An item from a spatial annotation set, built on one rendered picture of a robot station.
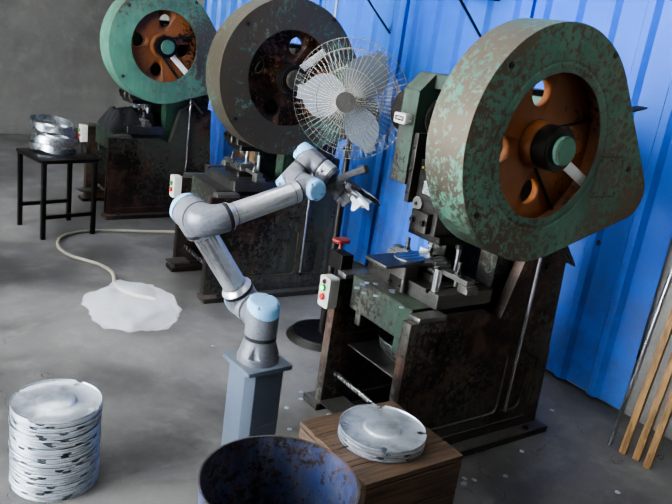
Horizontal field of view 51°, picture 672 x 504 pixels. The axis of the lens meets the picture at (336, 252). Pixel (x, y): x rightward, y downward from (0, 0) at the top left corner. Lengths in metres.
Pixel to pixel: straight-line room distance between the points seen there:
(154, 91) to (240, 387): 3.28
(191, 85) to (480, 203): 3.57
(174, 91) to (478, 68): 3.52
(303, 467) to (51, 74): 7.27
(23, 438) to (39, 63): 6.70
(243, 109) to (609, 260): 2.01
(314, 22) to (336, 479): 2.56
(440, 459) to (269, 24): 2.37
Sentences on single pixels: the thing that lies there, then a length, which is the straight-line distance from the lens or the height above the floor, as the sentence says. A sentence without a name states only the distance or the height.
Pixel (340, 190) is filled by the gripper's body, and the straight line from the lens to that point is 2.52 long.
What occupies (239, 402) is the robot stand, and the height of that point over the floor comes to 0.31.
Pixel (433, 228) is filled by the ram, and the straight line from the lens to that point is 2.83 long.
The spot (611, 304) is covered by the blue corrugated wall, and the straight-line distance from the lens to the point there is 3.77.
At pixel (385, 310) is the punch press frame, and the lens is 2.85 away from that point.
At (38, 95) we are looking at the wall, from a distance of 8.92.
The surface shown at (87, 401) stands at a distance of 2.61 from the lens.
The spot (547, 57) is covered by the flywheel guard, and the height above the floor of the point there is 1.62.
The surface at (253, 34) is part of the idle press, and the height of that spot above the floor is 1.53.
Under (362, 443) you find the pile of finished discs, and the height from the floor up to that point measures 0.39.
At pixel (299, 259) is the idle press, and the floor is 0.22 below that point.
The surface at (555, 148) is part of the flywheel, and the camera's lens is 2.48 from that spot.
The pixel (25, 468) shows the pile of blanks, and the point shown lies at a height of 0.12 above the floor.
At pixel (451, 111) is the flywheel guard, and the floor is 1.42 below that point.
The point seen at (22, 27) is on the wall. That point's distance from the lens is 8.82.
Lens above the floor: 1.60
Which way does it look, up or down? 17 degrees down
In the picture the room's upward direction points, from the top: 8 degrees clockwise
